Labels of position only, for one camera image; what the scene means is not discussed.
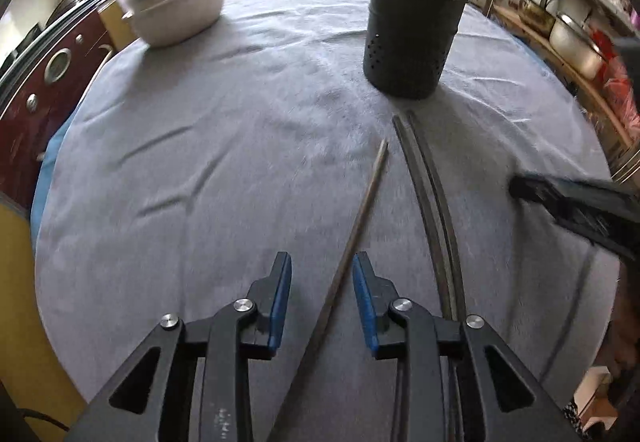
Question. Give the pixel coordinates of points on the small steel pot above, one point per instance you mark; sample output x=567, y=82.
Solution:
x=535, y=14

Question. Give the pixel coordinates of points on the person's right hand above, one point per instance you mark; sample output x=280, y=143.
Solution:
x=625, y=332

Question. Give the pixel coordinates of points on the yellow stove base cabinet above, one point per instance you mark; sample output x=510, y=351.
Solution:
x=30, y=297

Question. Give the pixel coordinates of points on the grey tablecloth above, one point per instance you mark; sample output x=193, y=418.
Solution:
x=225, y=146

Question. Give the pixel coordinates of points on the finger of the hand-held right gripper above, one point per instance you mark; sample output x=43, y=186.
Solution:
x=560, y=194
x=600, y=232

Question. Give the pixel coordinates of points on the red plastic bag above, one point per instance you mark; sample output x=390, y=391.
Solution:
x=620, y=86

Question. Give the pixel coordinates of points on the large lidded steel pot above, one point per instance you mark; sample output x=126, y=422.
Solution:
x=575, y=46

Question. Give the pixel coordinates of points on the black wok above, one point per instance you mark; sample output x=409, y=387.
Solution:
x=67, y=4

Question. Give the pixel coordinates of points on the metal shelf rack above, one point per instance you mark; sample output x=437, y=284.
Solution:
x=565, y=66

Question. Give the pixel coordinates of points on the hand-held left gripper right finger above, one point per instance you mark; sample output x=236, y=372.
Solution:
x=362, y=307

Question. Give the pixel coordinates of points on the black metal utensil holder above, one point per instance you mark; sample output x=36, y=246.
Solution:
x=410, y=46

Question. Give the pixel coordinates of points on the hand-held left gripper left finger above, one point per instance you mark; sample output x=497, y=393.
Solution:
x=280, y=302

